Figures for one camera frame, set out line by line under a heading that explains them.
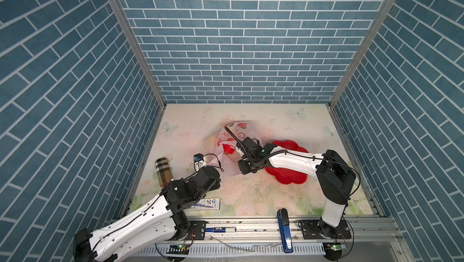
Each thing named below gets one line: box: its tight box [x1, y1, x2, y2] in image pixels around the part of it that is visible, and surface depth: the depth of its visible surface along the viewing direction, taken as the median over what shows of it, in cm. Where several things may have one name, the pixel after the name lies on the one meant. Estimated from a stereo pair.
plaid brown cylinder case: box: [154, 156, 173, 188], surface depth 90 cm
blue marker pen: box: [204, 226, 237, 233], surface depth 75 cm
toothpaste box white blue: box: [189, 197, 222, 211], surface depth 81 cm
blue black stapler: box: [276, 207, 294, 254], surface depth 73 cm
